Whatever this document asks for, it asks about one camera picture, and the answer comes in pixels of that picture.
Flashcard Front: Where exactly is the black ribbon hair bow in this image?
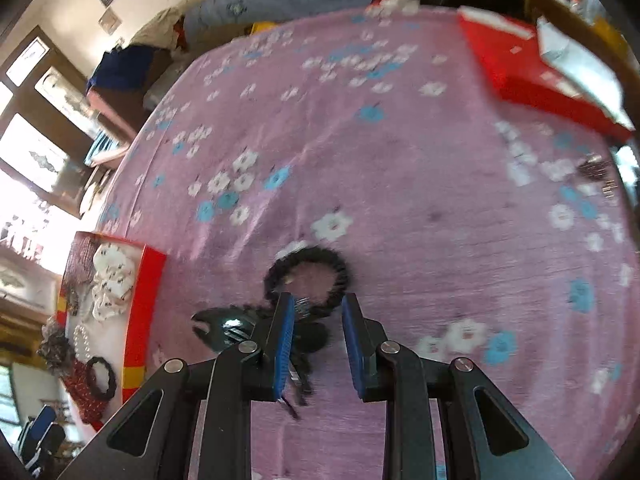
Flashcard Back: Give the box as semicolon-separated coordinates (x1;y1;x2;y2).
279;310;335;420

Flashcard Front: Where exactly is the wooden glass door cabinet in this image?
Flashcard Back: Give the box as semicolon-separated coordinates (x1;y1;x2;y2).
0;25;128;221

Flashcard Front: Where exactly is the red gift box lid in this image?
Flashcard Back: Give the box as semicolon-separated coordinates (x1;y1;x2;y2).
457;6;636;143

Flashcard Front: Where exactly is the small wall plaque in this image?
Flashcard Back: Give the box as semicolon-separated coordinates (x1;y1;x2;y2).
98;9;123;35

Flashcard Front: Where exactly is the black smartphone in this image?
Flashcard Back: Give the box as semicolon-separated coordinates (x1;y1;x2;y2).
611;144;640;200

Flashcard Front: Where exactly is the red polka dot scrunchie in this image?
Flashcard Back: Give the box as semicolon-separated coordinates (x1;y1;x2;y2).
62;359;110;423

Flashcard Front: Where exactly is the pink folded blanket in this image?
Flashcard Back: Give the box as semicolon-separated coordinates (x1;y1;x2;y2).
86;87;147;137

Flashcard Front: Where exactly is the mauve scrunchie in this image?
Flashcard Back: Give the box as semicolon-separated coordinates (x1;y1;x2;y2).
64;235;101;291

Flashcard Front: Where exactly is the dark red beaded hair clip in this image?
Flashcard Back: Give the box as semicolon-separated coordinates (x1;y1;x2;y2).
576;156;615;181

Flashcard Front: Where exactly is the white pearl bracelet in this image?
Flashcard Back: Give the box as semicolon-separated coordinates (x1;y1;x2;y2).
73;324;95;362

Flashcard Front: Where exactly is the wooden headboard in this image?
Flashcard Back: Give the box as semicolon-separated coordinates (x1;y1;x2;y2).
522;0;640;93

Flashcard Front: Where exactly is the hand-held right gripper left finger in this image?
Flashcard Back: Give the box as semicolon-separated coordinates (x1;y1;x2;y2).
57;292;296;480

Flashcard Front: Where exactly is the white folded paper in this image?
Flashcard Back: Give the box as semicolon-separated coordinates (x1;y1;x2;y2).
536;17;636;131

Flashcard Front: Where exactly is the black furry hair tie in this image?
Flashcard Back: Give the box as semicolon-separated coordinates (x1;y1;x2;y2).
263;244;352;317

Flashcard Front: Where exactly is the white floral scrunchie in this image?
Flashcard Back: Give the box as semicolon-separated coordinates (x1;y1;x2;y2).
90;242;141;322

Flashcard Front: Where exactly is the blue chair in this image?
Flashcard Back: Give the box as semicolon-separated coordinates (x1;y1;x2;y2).
17;404;67;473

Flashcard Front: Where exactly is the grey furry scrunchie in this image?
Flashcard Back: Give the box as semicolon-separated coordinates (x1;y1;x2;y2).
37;322;77;375

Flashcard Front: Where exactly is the striped folded cloth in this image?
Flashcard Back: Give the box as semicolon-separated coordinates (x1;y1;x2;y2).
82;129;127;169

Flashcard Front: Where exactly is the red gift box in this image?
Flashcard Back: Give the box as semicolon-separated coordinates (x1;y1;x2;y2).
54;231;167;433

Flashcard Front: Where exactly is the pink floral bedsheet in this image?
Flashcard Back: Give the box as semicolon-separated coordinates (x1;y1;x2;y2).
95;4;640;480

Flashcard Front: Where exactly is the black braided hair tie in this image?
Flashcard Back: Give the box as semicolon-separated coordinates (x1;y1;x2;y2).
84;356;119;402

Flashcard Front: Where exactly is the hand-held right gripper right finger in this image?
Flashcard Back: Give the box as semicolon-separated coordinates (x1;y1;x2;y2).
341;294;573;480

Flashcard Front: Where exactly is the dark blue folded cloth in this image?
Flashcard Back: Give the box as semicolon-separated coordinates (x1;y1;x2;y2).
87;44;168;97

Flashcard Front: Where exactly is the dark hair claw clip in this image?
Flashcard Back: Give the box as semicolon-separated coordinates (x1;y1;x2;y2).
192;307;263;352

